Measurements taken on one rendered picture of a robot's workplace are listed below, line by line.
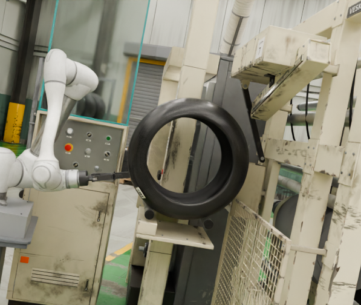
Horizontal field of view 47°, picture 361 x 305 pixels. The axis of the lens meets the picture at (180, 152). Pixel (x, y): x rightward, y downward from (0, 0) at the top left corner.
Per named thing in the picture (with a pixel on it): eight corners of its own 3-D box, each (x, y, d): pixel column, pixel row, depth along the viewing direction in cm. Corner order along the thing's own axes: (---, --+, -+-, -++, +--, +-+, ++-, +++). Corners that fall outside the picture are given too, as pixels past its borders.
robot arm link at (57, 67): (55, 78, 196) (76, 85, 208) (55, 42, 199) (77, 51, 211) (37, 84, 203) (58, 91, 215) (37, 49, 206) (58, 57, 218)
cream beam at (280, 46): (228, 77, 225) (234, 50, 224) (273, 86, 228) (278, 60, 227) (260, 61, 165) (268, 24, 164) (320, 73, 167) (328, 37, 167)
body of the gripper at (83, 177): (77, 171, 193) (97, 170, 194) (80, 169, 201) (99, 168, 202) (78, 187, 194) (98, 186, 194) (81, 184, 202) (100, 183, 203)
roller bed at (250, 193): (222, 208, 244) (231, 158, 243) (246, 212, 246) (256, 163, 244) (229, 215, 225) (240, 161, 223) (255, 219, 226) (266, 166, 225)
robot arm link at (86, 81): (-1, 176, 229) (32, 179, 248) (13, 193, 221) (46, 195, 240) (63, 53, 214) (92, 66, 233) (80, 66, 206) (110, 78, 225)
